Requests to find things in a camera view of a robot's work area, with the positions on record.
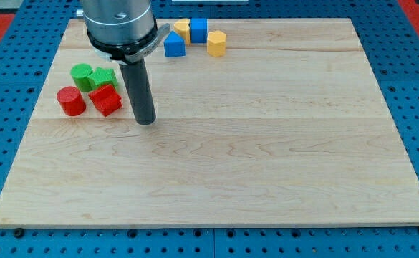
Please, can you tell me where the red cylinder block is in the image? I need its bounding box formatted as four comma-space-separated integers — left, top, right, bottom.
57, 86, 86, 116

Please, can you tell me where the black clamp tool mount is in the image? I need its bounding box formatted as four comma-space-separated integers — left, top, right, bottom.
86, 23, 170, 65

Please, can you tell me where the green cylinder block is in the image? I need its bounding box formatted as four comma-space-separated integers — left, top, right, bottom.
70, 63, 93, 92

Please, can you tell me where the red pentagon house block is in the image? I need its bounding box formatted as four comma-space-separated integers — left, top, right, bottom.
88, 84, 122, 117

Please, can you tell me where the blue pentagon house block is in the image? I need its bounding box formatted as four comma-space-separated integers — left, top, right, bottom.
164, 32, 186, 57

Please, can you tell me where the yellow hexagon block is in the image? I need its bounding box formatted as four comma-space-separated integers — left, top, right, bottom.
207, 30, 227, 57

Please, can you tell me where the green star block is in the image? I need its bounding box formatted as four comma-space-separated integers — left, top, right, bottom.
87, 67, 118, 90

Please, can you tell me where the yellow heart block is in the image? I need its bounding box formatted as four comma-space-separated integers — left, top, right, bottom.
173, 18, 191, 45

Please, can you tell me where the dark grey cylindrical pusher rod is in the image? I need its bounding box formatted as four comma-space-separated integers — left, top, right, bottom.
120, 59, 156, 125

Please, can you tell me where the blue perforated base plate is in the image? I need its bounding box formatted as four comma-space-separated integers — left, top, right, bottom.
0, 0, 419, 257

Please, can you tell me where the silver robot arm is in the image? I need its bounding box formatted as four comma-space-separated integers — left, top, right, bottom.
76, 0, 170, 125

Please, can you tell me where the wooden board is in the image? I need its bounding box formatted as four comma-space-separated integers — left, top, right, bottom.
0, 19, 419, 229

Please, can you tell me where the blue cube block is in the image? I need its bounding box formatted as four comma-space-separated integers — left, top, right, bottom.
190, 18, 208, 44

